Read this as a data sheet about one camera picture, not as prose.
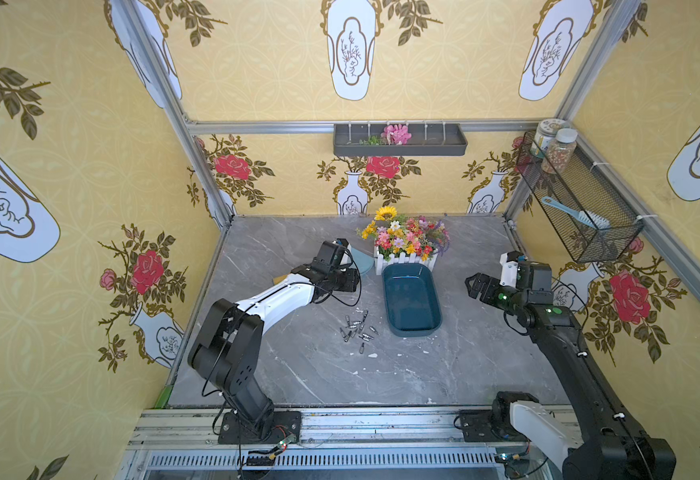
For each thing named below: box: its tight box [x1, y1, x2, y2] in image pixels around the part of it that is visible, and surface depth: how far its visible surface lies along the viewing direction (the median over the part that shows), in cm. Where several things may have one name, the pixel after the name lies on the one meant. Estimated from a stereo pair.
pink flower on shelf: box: [380, 123, 412, 145], surface depth 91 cm
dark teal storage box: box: [382, 262, 442, 337], surface depth 100 cm
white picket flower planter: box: [356, 206, 450, 275], surface depth 95 cm
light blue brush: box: [542, 196, 612, 231], surface depth 73 cm
